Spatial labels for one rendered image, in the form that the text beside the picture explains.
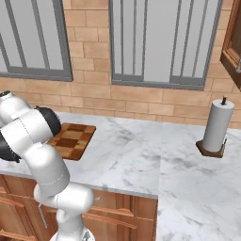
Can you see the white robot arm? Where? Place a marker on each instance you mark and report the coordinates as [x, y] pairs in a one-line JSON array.
[[37, 157]]

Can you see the checkered wooden cutting board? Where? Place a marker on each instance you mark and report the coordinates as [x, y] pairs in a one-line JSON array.
[[72, 141]]

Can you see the grey framed window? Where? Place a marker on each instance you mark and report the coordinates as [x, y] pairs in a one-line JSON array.
[[31, 37], [163, 40]]

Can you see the wooden paper towel holder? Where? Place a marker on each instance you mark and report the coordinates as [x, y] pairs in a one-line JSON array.
[[209, 152]]

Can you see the wooden base cupboard door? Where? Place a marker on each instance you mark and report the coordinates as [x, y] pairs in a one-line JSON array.
[[15, 207], [154, 226], [119, 216]]

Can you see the white paper towel roll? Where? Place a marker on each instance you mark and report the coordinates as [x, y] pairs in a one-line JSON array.
[[217, 125]]

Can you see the wooden wall cupboard door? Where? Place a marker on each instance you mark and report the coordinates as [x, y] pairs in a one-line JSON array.
[[232, 40]]

